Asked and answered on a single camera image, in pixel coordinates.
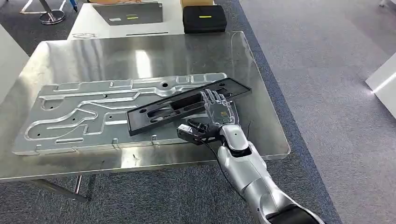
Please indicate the black plastic frame part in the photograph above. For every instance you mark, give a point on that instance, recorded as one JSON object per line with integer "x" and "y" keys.
{"x": 173, "y": 108}

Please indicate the black zipped case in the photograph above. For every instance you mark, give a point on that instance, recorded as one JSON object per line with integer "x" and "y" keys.
{"x": 204, "y": 18}

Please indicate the white desk panel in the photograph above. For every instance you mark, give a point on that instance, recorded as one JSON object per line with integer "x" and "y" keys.
{"x": 10, "y": 61}

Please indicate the clear safety glasses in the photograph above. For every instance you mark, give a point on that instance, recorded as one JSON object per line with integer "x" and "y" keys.
{"x": 84, "y": 35}

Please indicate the large stamped metal plate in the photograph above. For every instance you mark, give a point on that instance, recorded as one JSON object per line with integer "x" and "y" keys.
{"x": 77, "y": 117}

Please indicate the steel work table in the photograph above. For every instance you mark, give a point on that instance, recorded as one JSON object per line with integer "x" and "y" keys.
{"x": 123, "y": 58}

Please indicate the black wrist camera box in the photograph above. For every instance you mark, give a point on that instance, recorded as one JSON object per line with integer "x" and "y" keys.
{"x": 193, "y": 133}

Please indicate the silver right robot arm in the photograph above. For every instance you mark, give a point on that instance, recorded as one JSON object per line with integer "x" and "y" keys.
{"x": 250, "y": 173}

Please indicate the white table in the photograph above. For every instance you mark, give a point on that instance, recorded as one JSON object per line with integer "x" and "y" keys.
{"x": 92, "y": 26}

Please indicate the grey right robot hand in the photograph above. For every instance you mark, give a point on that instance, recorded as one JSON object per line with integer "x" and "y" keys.
{"x": 220, "y": 109}

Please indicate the white cabinet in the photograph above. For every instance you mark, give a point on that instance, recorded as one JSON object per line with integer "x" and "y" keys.
{"x": 383, "y": 83}

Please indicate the grey flat metal panel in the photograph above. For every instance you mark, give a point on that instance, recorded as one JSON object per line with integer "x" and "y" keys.
{"x": 128, "y": 13}

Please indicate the small metal screw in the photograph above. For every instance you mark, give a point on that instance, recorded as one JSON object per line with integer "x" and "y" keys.
{"x": 135, "y": 157}

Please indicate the cardboard box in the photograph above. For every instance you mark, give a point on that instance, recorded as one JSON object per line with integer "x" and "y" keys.
{"x": 196, "y": 2}

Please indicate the chrome round chair base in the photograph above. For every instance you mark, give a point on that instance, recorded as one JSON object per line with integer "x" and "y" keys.
{"x": 52, "y": 15}

